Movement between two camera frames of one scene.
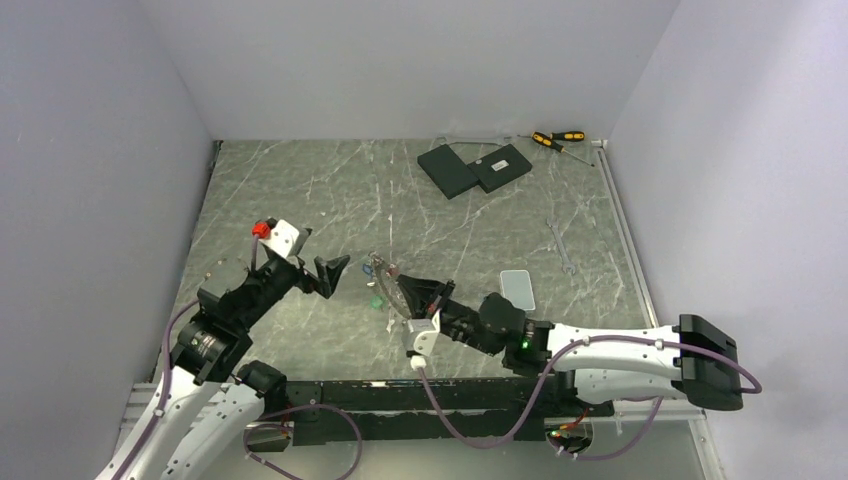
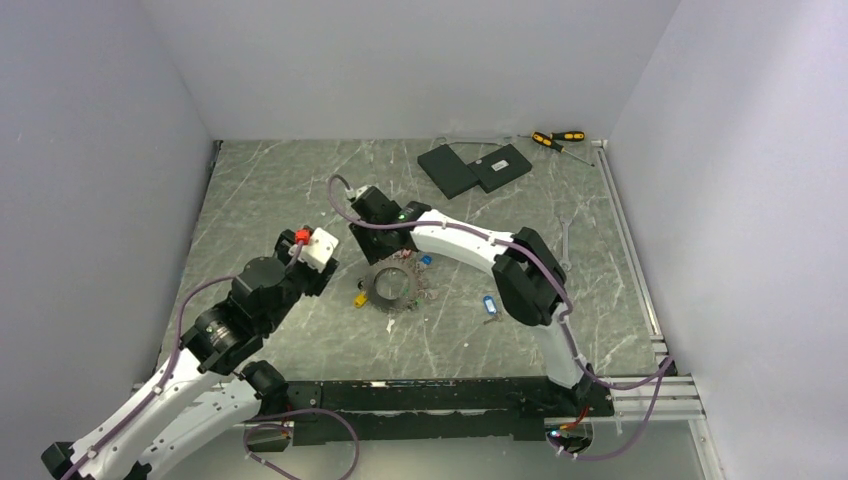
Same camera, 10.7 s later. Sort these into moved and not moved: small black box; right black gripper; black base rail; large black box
Moved: right black gripper
Not moved: black base rail; small black box; large black box
